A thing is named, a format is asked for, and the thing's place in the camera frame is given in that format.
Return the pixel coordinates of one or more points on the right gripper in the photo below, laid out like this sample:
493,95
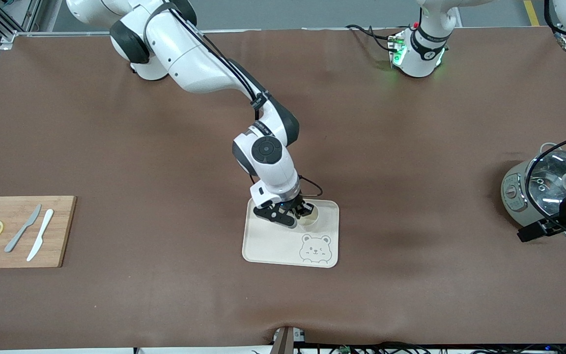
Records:
295,204

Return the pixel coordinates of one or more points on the small metal table bracket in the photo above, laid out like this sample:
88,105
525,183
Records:
288,341

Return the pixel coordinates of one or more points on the brown table cover mat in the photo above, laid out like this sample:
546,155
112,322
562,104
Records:
116,147

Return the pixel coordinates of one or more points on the white plastic knife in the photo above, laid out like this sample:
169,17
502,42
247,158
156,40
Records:
40,236

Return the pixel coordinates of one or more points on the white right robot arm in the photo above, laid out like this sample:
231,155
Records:
189,54

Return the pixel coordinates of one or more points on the glass pot lid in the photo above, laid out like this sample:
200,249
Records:
551,182

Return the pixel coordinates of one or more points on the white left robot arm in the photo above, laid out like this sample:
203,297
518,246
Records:
420,54

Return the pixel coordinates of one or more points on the grey plastic knife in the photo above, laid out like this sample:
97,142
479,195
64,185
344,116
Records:
22,228

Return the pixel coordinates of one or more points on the cream tray with bear print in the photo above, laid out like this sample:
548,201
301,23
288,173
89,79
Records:
273,246

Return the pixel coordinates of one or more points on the white plastic cup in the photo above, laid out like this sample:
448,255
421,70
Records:
312,223

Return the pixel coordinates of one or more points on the grey electric cooking pot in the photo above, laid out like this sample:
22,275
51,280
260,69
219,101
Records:
511,196

